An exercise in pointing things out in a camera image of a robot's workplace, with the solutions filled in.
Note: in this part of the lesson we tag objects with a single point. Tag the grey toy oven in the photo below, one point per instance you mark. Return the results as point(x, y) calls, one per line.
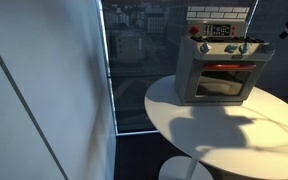
point(184, 73)

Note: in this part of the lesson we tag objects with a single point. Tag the black stovetop grate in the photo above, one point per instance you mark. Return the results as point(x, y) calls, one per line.
point(217, 39)

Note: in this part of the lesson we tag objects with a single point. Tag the white table pedestal base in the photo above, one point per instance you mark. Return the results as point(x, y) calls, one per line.
point(174, 170)

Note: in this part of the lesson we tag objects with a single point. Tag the blue oven knob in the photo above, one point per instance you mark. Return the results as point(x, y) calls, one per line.
point(231, 48)
point(204, 47)
point(269, 48)
point(244, 48)

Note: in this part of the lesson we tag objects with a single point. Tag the oval brand logo badge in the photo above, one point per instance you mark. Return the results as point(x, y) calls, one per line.
point(239, 57)

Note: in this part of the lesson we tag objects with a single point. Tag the red round timer knob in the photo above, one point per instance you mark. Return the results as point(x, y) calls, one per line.
point(194, 30)

